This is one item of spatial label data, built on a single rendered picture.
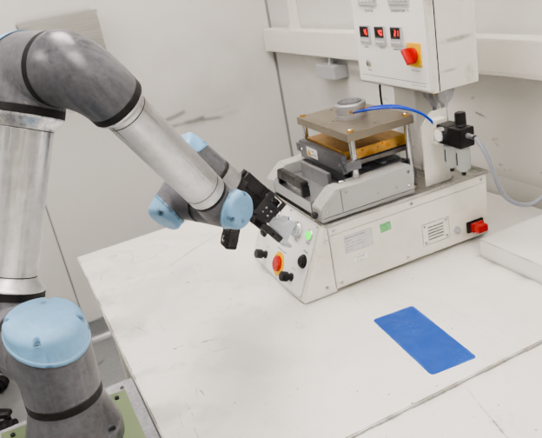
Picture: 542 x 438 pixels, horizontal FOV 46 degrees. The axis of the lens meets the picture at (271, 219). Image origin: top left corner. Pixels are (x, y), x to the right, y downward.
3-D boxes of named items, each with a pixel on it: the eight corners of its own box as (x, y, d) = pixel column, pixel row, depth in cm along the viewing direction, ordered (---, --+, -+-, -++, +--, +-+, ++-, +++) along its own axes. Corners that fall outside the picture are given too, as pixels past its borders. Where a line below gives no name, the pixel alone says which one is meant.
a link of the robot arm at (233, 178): (210, 193, 132) (199, 183, 139) (226, 206, 134) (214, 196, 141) (234, 165, 132) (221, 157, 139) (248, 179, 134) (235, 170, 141)
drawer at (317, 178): (371, 162, 177) (367, 136, 174) (417, 182, 158) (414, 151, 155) (275, 193, 168) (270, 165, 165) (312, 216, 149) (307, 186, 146)
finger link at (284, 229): (309, 235, 145) (282, 211, 141) (293, 255, 145) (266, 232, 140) (303, 230, 148) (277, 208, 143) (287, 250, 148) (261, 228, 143)
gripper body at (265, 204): (289, 206, 140) (252, 173, 134) (264, 236, 140) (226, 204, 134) (275, 197, 147) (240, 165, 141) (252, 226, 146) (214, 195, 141)
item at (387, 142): (364, 135, 172) (360, 101, 169) (411, 150, 153) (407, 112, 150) (307, 152, 167) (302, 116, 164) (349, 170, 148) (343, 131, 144)
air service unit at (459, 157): (444, 163, 154) (439, 103, 149) (485, 176, 141) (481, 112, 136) (426, 169, 153) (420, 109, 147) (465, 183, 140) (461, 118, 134)
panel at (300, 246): (254, 257, 176) (269, 193, 172) (300, 301, 149) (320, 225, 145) (247, 256, 175) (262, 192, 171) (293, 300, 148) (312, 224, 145)
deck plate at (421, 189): (407, 147, 188) (407, 143, 187) (488, 173, 157) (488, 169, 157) (267, 191, 174) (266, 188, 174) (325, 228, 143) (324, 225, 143)
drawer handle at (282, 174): (285, 181, 164) (282, 166, 163) (310, 195, 151) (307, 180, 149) (278, 183, 163) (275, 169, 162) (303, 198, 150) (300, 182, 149)
